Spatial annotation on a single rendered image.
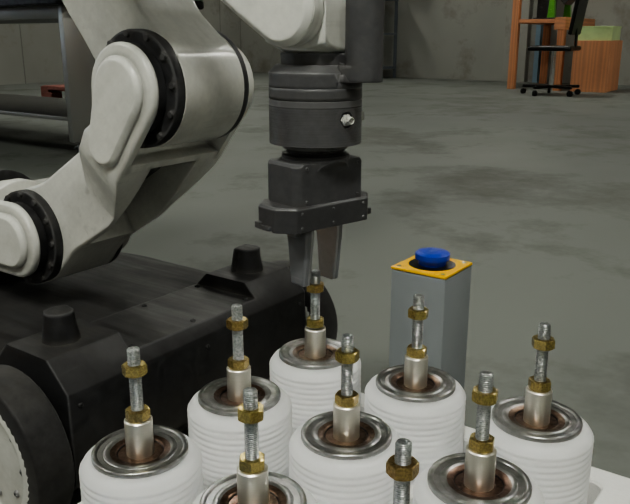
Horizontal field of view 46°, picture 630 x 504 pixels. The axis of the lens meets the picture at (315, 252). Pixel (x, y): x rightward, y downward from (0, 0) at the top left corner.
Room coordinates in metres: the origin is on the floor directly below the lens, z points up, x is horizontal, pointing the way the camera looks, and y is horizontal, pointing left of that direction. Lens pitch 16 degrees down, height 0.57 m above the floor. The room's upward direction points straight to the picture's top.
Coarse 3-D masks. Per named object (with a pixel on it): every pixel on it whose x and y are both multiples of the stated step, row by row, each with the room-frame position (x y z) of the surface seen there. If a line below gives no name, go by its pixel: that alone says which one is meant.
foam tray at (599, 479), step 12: (360, 396) 0.76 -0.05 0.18; (360, 408) 0.74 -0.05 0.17; (468, 432) 0.68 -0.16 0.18; (600, 480) 0.60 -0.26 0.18; (612, 480) 0.60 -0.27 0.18; (624, 480) 0.60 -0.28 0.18; (588, 492) 0.60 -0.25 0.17; (600, 492) 0.58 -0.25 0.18; (612, 492) 0.58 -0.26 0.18; (624, 492) 0.58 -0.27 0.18
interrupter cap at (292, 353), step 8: (288, 344) 0.74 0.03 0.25; (296, 344) 0.74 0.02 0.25; (304, 344) 0.74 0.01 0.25; (328, 344) 0.74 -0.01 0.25; (336, 344) 0.74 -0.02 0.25; (280, 352) 0.71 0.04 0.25; (288, 352) 0.72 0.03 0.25; (296, 352) 0.72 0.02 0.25; (304, 352) 0.72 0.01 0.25; (328, 352) 0.72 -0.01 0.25; (288, 360) 0.69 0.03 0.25; (296, 360) 0.70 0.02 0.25; (304, 360) 0.70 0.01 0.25; (312, 360) 0.70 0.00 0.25; (320, 360) 0.70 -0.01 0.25; (328, 360) 0.70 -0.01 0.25; (304, 368) 0.68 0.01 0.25; (312, 368) 0.68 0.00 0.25; (320, 368) 0.68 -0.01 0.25; (328, 368) 0.68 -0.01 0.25
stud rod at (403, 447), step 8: (400, 440) 0.39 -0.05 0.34; (408, 440) 0.39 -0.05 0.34; (400, 448) 0.39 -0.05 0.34; (408, 448) 0.39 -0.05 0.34; (400, 456) 0.38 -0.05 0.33; (408, 456) 0.39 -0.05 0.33; (400, 464) 0.39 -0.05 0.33; (408, 464) 0.39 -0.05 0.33; (400, 488) 0.38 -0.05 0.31; (408, 488) 0.39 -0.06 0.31; (400, 496) 0.38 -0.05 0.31; (408, 496) 0.39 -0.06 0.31
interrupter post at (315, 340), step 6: (306, 330) 0.71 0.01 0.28; (312, 330) 0.71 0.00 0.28; (318, 330) 0.71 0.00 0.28; (324, 330) 0.71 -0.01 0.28; (306, 336) 0.71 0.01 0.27; (312, 336) 0.71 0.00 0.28; (318, 336) 0.71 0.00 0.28; (324, 336) 0.71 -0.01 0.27; (306, 342) 0.71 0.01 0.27; (312, 342) 0.71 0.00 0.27; (318, 342) 0.71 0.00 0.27; (324, 342) 0.71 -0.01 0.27; (306, 348) 0.71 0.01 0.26; (312, 348) 0.71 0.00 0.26; (318, 348) 0.71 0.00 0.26; (324, 348) 0.71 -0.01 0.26; (306, 354) 0.71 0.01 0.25; (312, 354) 0.71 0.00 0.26; (318, 354) 0.71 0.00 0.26; (324, 354) 0.71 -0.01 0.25
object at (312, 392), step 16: (272, 368) 0.70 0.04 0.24; (288, 368) 0.69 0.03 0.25; (336, 368) 0.69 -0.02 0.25; (288, 384) 0.68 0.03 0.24; (304, 384) 0.67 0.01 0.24; (320, 384) 0.67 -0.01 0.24; (336, 384) 0.68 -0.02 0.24; (304, 400) 0.67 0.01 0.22; (320, 400) 0.67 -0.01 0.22; (304, 416) 0.67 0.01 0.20
